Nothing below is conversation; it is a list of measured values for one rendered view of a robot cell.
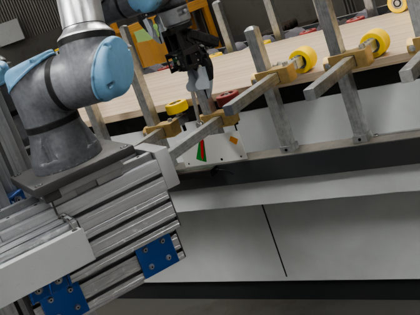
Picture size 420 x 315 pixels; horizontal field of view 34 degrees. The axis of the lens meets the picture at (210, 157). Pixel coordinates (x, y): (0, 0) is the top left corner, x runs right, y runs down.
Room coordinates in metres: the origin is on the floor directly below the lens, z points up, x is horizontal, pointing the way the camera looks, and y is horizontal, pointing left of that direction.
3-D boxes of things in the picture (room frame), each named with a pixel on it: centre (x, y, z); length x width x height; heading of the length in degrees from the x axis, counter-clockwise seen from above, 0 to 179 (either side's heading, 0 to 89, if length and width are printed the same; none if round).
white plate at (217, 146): (2.27, -0.01, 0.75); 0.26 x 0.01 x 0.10; 52
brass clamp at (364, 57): (1.95, -0.46, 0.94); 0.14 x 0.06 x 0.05; 52
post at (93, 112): (2.58, 0.35, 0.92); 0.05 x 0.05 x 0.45; 52
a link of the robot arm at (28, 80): (1.45, 0.28, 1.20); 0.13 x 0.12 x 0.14; 65
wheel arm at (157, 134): (2.32, 0.17, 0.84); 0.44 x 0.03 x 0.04; 142
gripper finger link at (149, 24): (2.19, 0.04, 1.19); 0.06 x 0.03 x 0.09; 6
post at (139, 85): (2.42, 0.15, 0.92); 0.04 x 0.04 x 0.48; 52
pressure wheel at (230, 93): (2.30, -0.12, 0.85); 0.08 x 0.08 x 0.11
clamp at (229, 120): (2.26, -0.07, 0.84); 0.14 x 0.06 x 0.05; 52
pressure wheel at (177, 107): (2.48, 0.05, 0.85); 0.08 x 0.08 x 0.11
